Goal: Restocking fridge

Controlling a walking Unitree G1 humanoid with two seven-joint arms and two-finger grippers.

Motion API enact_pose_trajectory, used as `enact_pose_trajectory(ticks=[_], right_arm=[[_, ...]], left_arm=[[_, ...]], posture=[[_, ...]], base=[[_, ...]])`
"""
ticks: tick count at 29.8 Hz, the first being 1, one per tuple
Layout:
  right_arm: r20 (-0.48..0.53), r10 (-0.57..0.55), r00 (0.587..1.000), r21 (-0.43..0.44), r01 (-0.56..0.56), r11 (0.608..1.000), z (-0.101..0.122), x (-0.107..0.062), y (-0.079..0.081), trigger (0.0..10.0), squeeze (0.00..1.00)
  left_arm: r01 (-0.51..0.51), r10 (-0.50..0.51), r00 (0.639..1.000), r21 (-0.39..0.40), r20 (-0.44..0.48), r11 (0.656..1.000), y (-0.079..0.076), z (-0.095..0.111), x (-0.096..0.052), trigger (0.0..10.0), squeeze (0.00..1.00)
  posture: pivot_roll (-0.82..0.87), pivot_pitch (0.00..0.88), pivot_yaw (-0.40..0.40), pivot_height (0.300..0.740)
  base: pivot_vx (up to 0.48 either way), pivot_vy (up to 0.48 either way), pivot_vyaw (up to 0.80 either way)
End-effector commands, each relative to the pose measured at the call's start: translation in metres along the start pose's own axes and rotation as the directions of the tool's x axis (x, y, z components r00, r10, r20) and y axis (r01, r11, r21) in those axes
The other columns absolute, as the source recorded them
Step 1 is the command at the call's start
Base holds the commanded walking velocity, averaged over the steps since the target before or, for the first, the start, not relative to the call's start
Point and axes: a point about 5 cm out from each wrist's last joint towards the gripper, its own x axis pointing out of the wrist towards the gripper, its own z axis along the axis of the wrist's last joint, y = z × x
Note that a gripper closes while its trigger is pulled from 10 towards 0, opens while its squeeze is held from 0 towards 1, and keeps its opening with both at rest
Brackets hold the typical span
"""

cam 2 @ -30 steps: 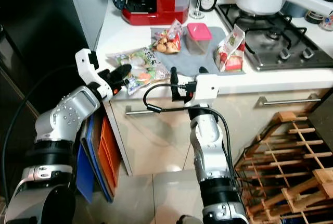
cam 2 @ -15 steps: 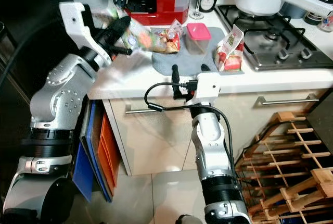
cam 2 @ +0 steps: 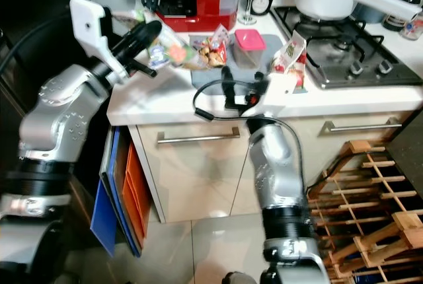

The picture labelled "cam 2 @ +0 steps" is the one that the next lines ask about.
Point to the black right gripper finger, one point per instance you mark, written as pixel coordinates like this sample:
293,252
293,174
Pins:
229,89
258,84

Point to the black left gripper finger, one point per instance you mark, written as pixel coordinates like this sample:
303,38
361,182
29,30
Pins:
139,38
108,23

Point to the clear colourful snack bag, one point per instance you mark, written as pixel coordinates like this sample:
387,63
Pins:
175,53

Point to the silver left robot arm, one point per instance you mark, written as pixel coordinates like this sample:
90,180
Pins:
63,119

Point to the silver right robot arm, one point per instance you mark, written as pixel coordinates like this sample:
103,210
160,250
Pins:
277,165

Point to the grey mini fridge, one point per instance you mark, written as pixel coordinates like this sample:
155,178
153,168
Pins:
408,152

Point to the grey counter mat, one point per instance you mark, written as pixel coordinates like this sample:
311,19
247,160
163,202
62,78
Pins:
205,76

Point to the red snack packet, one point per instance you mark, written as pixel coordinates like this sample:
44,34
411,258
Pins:
215,49

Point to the pink lidded clear container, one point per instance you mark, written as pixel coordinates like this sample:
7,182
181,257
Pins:
250,38

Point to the red white green-capped carton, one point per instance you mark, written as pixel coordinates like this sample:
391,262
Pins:
291,49

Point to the beige kitchen base cabinet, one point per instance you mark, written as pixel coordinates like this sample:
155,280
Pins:
192,178

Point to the orange flat tray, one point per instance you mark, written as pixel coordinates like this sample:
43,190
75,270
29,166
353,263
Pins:
137,191

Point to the small glass jar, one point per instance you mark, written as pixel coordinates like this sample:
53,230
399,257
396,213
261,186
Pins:
413,28

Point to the blue flat board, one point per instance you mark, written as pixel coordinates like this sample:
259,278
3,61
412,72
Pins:
106,224

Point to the grey robot foot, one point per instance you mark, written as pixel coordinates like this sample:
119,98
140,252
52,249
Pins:
238,279

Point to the wooden slatted rack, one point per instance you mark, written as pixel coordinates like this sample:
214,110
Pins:
370,231

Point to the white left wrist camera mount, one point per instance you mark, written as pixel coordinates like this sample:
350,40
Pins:
89,30

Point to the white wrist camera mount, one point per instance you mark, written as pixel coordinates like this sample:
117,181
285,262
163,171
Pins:
89,30
281,96

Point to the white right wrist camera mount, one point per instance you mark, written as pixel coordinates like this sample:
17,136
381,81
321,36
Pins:
281,96

